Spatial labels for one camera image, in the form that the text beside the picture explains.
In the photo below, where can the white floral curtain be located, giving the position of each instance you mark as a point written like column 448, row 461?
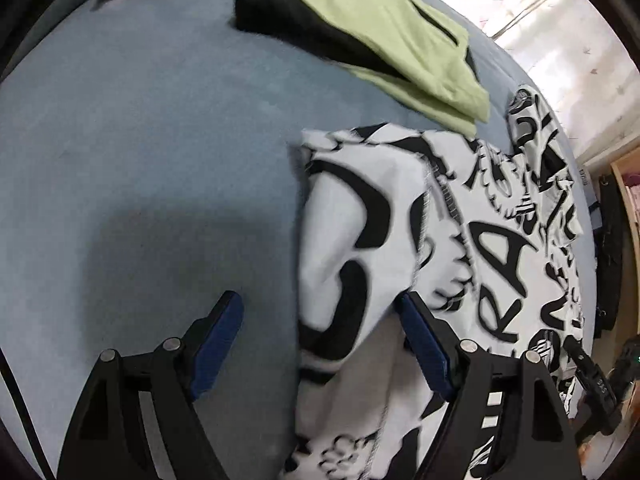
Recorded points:
column 576, row 61

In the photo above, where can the black white graffiti print garment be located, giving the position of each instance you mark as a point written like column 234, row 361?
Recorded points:
column 485, row 238

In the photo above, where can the wooden shelf unit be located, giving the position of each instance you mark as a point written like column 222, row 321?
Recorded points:
column 612, row 191

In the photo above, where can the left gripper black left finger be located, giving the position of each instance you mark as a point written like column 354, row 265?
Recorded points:
column 106, row 438

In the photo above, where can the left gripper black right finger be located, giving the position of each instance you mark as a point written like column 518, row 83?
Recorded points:
column 533, row 439

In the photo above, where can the green and black folded garment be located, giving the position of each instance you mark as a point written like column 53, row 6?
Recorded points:
column 416, row 54

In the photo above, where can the blue-grey bed cover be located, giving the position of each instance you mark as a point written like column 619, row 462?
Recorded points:
column 151, row 160

